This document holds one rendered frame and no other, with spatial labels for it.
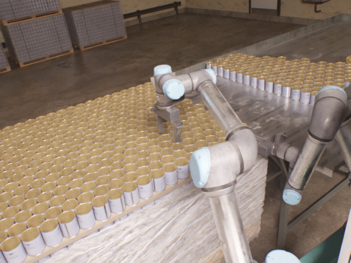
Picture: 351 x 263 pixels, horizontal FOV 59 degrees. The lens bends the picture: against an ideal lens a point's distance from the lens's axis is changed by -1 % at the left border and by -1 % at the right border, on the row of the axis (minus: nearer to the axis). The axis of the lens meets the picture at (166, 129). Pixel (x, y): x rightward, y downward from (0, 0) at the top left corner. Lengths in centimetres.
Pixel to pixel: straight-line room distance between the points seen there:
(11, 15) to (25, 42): 66
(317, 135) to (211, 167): 48
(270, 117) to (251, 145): 99
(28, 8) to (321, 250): 803
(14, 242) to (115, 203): 39
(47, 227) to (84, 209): 15
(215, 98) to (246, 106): 100
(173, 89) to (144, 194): 47
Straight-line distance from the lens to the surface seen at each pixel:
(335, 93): 136
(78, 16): 894
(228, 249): 106
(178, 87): 121
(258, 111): 208
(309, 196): 311
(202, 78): 125
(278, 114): 205
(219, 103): 115
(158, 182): 138
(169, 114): 134
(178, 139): 140
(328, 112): 127
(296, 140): 181
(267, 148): 155
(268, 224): 280
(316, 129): 128
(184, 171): 145
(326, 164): 166
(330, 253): 152
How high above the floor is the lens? 202
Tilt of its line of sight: 29 degrees down
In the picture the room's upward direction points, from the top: 8 degrees counter-clockwise
